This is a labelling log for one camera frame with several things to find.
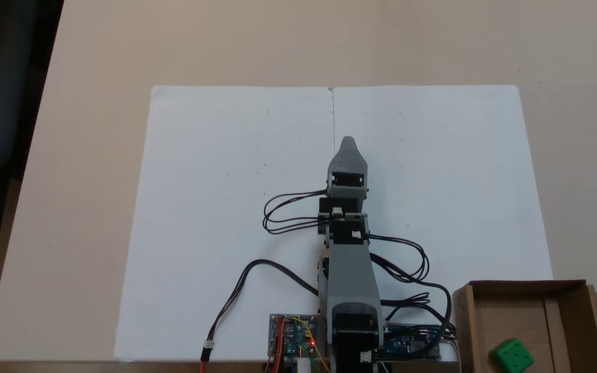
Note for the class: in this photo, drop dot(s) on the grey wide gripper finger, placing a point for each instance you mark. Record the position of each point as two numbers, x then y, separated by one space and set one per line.
348 160

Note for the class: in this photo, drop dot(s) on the green dice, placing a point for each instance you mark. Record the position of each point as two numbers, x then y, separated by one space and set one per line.
511 356

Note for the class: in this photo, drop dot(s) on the blue circuit board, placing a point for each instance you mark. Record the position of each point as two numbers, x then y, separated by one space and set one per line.
412 344

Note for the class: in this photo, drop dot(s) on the white plastic block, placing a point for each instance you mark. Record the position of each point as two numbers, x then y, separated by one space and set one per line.
303 366

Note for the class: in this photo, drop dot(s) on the brown cardboard box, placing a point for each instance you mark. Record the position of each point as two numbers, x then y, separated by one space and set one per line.
516 316

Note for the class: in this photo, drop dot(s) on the blue office chair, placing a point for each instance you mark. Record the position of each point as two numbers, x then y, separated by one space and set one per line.
3 77

